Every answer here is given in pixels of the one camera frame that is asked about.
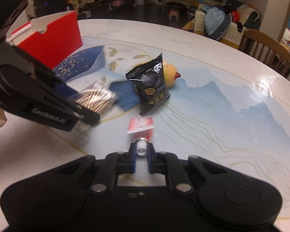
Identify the black snack packet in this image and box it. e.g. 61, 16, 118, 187
126, 52, 171, 116

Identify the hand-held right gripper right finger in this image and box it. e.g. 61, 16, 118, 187
146, 142, 205, 195

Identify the yellow duck toy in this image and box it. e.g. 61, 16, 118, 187
161, 60, 182, 88

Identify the blue jacket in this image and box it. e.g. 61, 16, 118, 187
204, 7, 233, 41

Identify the sofa with cream cover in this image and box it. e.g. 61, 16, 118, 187
184, 0, 264, 52

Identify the wooden chair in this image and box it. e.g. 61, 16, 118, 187
239, 28, 290, 78

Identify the red white tube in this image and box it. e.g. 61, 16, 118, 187
127, 117, 155, 157

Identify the black tall appliance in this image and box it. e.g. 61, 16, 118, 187
34, 0, 68, 18

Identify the dark low media cabinet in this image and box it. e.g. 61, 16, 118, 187
77, 0, 141, 18

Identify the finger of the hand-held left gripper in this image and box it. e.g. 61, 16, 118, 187
4, 42, 80, 100
73, 104, 101, 126

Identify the small wooden table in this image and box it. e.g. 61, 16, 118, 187
161, 0, 193, 13

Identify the white corrugated box red outside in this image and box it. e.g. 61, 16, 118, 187
6, 11, 83, 71

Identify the pink stool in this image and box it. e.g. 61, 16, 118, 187
168, 8, 181, 20

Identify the bag of cotton swabs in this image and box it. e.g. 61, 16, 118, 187
67, 81, 119, 136

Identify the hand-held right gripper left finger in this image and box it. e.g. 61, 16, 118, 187
83, 142, 139, 195

